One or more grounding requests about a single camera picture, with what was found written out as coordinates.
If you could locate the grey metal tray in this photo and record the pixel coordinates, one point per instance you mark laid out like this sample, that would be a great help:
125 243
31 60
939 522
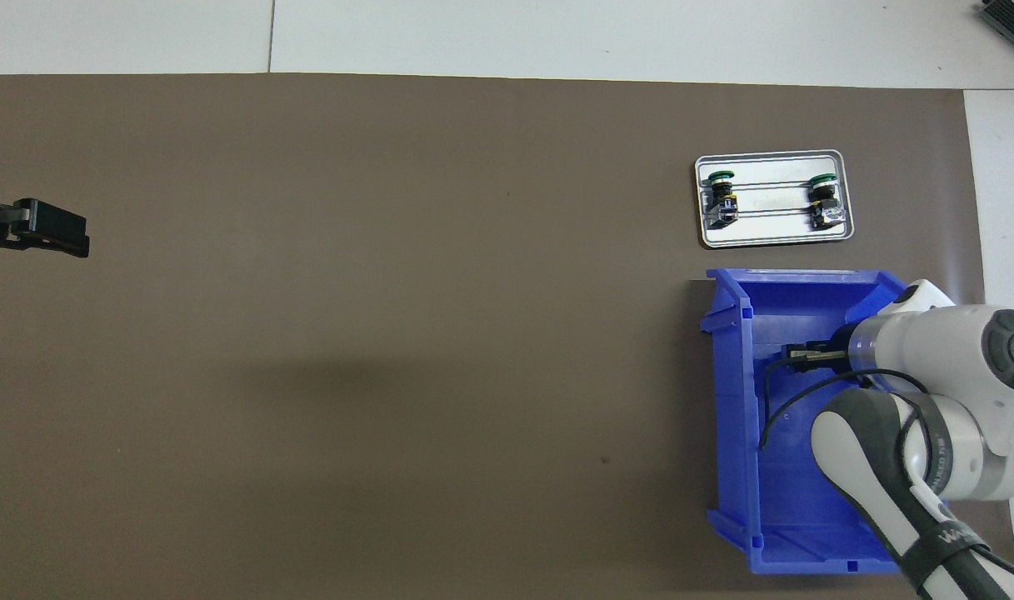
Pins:
773 235

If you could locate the brown table mat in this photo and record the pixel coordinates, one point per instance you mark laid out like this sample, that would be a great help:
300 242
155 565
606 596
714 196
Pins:
390 250

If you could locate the green push button switch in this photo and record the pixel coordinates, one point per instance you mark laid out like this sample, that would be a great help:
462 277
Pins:
825 200
721 198

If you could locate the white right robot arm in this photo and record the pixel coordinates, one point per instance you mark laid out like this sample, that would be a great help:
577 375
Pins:
931 350

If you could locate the blue plastic storage bin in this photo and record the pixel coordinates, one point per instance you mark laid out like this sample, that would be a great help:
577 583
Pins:
798 467

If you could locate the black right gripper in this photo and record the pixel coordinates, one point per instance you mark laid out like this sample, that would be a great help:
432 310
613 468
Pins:
840 348

